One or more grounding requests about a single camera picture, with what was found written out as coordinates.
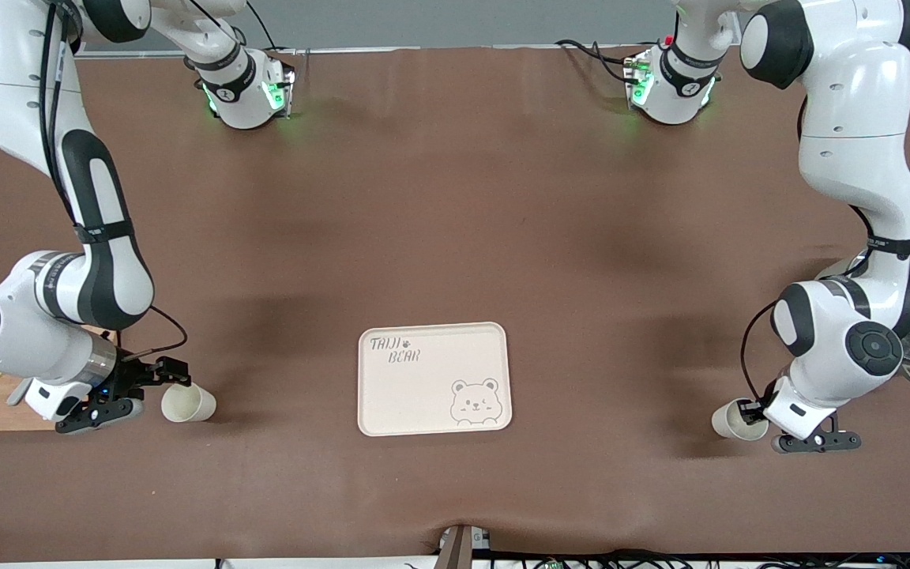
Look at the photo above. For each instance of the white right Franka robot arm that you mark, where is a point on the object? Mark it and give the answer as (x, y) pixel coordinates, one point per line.
(5, 79)

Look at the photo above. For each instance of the cream bear print tray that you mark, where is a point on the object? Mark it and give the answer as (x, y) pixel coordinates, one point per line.
(423, 395)

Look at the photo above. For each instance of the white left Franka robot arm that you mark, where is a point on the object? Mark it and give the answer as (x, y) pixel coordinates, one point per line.
(850, 118)

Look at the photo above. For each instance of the white IKEA cup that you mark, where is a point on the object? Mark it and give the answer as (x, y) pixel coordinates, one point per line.
(190, 405)
(727, 423)

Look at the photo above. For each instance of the grey plastic knife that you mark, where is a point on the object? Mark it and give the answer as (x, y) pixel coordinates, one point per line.
(16, 395)

